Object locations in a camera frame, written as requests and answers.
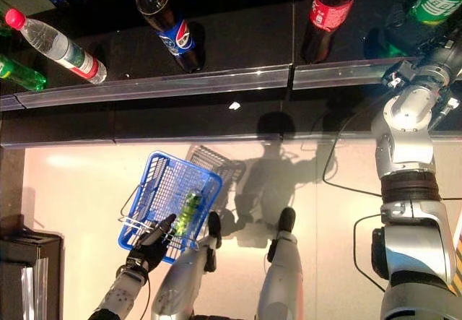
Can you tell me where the silver robot left leg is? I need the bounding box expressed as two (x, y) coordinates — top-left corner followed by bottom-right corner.
(150, 210), (224, 320)

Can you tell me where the blue plastic shopping basket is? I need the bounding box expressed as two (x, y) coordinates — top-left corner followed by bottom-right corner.
(117, 150), (224, 265)

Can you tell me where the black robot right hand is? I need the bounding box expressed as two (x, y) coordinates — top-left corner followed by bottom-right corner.
(385, 7), (461, 59)

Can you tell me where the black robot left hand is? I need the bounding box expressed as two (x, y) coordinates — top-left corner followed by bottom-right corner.
(126, 214), (178, 274)

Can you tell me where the clear water bottle red cap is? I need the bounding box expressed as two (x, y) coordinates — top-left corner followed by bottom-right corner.
(5, 8), (108, 85)

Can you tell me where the Pepsi cola bottle blue cap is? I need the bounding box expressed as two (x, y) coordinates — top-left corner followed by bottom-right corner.
(124, 0), (203, 74)

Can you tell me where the silver robot leg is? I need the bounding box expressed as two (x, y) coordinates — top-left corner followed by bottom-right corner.
(258, 207), (305, 320)
(150, 210), (224, 320)

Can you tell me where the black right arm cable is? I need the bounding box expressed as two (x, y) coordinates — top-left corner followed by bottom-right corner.
(322, 92), (389, 293)

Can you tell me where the black cabinet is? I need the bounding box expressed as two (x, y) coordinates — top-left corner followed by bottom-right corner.
(0, 214), (65, 320)

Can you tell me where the orange striped floor strip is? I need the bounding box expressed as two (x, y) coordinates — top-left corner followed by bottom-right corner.
(453, 225), (462, 299)

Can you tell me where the silver robot right leg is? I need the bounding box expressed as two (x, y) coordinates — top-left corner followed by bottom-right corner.
(258, 207), (305, 320)

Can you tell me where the Coca-Cola bottle red label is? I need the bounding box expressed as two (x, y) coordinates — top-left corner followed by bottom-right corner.
(301, 0), (362, 64)

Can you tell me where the green plastic soda bottle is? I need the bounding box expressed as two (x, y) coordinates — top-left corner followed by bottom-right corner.
(409, 0), (462, 27)
(172, 188), (205, 237)
(0, 9), (12, 38)
(0, 53), (48, 92)

